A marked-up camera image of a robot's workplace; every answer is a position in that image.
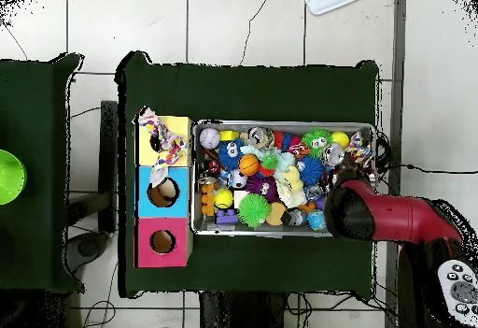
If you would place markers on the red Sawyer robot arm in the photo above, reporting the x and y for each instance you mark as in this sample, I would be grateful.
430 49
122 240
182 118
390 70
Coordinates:
392 216

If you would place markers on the wooden box with three holes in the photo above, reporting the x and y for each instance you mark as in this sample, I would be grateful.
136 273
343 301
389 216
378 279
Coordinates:
181 208

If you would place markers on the small orange basketball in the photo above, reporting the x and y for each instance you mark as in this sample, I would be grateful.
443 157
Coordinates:
248 164

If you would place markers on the blue spiky ball with eyes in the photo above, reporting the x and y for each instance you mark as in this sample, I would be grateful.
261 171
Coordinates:
228 156

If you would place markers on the crushed black red can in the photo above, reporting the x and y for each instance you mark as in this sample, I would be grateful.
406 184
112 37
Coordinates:
213 166

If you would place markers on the crushed silver drink can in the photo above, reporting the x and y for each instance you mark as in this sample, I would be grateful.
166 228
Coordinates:
260 136

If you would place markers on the white baseball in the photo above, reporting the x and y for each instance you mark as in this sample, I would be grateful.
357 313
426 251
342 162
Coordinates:
209 138

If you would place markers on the plain green spiky ball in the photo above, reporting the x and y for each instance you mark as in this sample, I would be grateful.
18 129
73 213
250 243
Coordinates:
253 210

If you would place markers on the green spiky ball with eyes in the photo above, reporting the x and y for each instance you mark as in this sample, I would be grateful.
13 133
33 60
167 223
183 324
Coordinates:
316 141

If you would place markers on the globe print ball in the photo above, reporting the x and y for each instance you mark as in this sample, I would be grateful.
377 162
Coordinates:
315 220

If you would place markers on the yellow foam ball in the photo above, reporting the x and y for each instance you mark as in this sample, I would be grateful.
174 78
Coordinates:
340 140

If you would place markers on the black stand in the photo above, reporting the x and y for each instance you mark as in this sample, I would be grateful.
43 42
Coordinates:
108 148

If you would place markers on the side table with green cloth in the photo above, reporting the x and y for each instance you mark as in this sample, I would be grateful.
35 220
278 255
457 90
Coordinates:
33 118

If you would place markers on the bright green bowl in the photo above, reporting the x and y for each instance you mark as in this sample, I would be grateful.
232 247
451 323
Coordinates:
11 176

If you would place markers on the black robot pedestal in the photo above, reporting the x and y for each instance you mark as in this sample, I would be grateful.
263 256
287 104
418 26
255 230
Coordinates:
239 313

